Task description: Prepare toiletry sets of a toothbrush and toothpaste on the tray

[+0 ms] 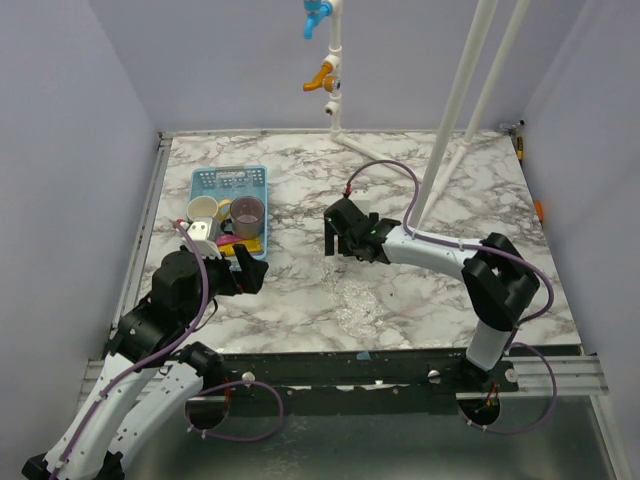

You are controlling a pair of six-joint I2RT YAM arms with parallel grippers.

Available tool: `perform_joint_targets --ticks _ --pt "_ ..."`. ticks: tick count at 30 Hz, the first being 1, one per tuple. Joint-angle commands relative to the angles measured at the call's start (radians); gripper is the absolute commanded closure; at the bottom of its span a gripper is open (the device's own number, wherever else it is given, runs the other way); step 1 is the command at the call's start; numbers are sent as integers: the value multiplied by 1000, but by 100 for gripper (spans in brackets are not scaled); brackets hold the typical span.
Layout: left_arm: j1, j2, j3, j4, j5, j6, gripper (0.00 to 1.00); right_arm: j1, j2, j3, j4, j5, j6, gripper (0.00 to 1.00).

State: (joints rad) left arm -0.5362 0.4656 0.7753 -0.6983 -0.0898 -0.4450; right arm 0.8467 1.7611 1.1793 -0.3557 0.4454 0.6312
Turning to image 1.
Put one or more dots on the yellow mug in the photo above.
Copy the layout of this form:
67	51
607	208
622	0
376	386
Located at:
207	206

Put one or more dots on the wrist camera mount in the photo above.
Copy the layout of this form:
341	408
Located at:
203	232
361	200

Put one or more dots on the blue tap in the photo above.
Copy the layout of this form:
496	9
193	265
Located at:
316	11

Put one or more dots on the yellow tool in corner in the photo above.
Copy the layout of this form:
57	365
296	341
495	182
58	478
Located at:
519	141

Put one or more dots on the white pvc pipe frame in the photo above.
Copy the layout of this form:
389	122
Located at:
433	182

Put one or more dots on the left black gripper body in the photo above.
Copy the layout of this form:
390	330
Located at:
220	277

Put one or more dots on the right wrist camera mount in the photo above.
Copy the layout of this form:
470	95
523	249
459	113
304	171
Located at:
361	200

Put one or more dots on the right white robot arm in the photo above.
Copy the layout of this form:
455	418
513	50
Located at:
499	284

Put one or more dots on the clear textured round tray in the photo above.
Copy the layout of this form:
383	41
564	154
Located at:
356	307

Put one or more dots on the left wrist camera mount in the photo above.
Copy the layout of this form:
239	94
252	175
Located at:
203	232

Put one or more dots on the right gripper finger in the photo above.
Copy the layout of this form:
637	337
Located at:
345	244
330	237

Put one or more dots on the orange clamp on wall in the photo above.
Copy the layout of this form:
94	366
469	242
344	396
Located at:
539	210

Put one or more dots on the purple translucent cup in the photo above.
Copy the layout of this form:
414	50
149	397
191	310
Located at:
247	217

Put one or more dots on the orange tap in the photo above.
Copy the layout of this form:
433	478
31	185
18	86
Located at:
325	79

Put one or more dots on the yellow toothpaste tube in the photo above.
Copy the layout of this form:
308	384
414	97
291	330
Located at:
253	246

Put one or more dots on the pink toothpaste tube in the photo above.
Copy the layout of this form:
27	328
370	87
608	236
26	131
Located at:
227	239

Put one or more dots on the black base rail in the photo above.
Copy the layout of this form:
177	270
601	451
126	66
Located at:
346	383

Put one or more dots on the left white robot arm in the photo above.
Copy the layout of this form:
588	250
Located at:
115	421

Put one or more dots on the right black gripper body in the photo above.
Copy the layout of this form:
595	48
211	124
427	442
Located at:
374	219

